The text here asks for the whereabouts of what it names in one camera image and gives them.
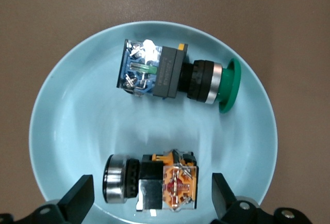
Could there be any light blue round plate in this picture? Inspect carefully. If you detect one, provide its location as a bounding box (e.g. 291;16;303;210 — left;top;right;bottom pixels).
28;20;278;224

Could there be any orange push button switch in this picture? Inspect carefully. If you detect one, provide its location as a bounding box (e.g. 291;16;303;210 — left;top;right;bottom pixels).
102;149;199;213

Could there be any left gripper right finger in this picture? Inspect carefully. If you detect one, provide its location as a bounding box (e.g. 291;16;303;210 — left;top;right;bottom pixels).
211;173;312;224

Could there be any green push button switch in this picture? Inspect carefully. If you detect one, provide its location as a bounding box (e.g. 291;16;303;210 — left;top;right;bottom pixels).
116;39;242;114

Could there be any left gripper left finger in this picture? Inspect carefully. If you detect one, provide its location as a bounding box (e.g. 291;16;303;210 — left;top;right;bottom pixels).
0;174;95;224

